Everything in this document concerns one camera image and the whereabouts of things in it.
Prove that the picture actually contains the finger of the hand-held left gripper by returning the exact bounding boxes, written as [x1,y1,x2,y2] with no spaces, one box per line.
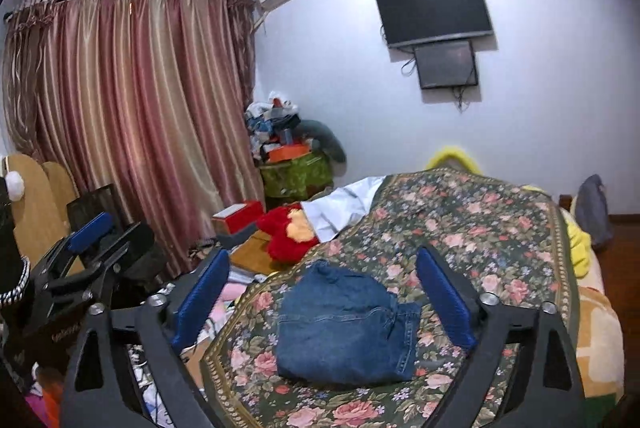
[31,212,115,280]
[50,223,156,306]

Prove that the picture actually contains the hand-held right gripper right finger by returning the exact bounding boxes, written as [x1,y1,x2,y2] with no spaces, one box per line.
[415,244,586,428]

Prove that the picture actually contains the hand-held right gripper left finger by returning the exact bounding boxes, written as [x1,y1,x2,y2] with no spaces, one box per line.
[60,247,232,428]

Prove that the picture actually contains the blue denim jeans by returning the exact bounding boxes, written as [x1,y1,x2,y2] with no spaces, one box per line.
[275,259,423,384]

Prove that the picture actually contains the pink cloth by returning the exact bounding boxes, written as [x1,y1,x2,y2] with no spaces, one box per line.
[210,283,243,324]

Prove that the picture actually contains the rounded wooden board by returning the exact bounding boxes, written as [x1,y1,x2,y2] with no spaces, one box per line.
[42,161,80,214]
[10,153,68,259]

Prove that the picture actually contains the wooden bedside table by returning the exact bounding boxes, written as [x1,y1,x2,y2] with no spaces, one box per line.
[230,228,273,274]

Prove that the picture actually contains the orange cloth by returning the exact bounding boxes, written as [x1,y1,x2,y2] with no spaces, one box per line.
[42,368,66,428]

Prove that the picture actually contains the dark floral blanket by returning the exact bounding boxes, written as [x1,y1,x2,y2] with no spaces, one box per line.
[200,171,581,428]

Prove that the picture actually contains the white pompom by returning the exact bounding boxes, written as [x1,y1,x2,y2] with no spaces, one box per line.
[5,171,26,200]

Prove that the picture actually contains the red and white box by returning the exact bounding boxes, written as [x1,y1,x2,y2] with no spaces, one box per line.
[212,201,266,236]

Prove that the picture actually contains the red plush toy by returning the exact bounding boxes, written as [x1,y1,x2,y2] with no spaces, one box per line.
[255,203,321,261]

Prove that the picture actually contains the pink striped curtain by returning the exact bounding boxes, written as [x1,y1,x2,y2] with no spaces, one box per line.
[2,0,266,279]

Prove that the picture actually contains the white cloth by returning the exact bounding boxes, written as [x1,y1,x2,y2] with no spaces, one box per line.
[300,175,386,241]

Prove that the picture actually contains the yellow fleece blanket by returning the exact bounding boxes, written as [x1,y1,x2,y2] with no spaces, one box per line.
[425,147,596,279]

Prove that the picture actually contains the green storage box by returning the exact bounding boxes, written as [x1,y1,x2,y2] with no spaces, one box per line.
[260,151,335,199]

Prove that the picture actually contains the cream printed blanket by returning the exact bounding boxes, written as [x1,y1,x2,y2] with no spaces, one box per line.
[562,208,626,414]

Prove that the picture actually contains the orange box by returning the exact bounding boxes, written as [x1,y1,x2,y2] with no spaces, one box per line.
[267,143,311,164]

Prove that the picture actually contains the grey blue backpack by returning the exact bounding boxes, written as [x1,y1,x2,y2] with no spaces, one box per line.
[575,174,615,251]

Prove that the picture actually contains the pile of clutter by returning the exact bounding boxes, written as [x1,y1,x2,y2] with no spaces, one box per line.
[245,91,321,164]

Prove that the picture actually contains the black frame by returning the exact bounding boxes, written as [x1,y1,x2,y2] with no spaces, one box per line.
[67,183,126,234]

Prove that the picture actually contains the black wall television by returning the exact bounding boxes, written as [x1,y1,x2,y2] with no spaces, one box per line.
[374,0,496,49]

